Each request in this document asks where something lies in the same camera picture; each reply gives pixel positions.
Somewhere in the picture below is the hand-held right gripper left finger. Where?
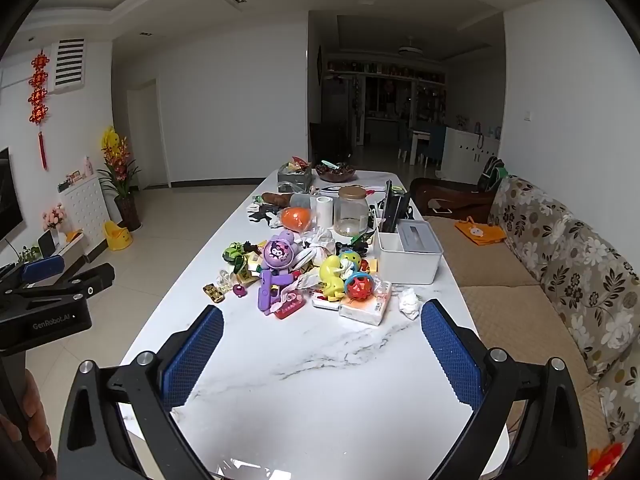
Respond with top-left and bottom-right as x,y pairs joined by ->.
57,304 -> 226,480

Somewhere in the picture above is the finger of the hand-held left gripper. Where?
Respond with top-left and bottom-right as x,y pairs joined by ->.
0,255 -> 66,293
15,262 -> 116,301

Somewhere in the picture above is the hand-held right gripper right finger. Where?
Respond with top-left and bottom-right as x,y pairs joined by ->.
420,299 -> 588,480

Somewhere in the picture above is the white tissue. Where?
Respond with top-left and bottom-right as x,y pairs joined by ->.
397,287 -> 421,320
299,226 -> 335,252

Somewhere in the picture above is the orange tissue pack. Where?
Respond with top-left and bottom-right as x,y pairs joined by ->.
338,280 -> 394,326

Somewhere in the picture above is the purple plastic toy wand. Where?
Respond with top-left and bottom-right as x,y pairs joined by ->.
257,270 -> 297,315

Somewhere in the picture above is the yellow duck toy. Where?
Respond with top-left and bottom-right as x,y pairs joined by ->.
319,255 -> 351,297

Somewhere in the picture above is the yellow child potty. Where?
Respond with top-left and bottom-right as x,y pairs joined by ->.
103,220 -> 134,252

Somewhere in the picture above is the pink flower bouquet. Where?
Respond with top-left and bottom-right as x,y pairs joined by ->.
42,203 -> 69,234

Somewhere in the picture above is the white radiator cover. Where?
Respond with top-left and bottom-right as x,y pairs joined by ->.
57,174 -> 109,257

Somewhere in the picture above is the black television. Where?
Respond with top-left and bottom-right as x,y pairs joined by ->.
0,147 -> 25,242

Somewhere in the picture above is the white plastic storage box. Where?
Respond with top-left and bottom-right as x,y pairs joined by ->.
376,219 -> 445,285

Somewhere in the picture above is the red ball rattle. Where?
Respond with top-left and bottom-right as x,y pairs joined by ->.
347,272 -> 374,302

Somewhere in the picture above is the potted yellow flower plant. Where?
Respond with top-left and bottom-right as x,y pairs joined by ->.
97,126 -> 144,232

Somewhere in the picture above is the orange cloth bag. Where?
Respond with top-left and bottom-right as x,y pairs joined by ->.
454,217 -> 507,246

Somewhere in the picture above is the purple cartoon round toy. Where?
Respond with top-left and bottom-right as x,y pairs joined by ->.
262,231 -> 296,274

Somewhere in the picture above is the floral patterned sofa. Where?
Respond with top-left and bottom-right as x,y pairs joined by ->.
425,175 -> 640,466

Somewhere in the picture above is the black toy figure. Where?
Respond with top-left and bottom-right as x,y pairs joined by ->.
248,208 -> 282,227

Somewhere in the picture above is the black tablet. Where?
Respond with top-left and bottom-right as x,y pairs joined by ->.
382,179 -> 412,234

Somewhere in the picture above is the glass jar with wooden lid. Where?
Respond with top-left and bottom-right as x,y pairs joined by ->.
333,186 -> 371,237

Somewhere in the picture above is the orange ball toy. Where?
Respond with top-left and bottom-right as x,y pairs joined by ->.
280,206 -> 312,231

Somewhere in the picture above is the green backpack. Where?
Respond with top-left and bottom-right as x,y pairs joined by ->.
477,156 -> 509,192

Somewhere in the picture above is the red orange cloth item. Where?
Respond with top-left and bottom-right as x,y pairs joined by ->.
587,442 -> 627,479

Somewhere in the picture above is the white paper roll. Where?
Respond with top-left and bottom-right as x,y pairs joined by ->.
315,196 -> 335,229

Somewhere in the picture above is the white sideboard cabinet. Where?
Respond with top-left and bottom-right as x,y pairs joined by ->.
444,127 -> 501,186

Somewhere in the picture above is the grey box of snacks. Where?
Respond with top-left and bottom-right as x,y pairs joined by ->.
277,160 -> 315,194

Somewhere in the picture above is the blue dining chair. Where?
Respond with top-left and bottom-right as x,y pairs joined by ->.
399,124 -> 447,167

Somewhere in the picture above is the bowl of dark snacks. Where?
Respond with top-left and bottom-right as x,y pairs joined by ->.
314,161 -> 357,183

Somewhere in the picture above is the red knot wall decoration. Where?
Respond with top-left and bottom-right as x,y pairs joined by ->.
28,49 -> 51,171

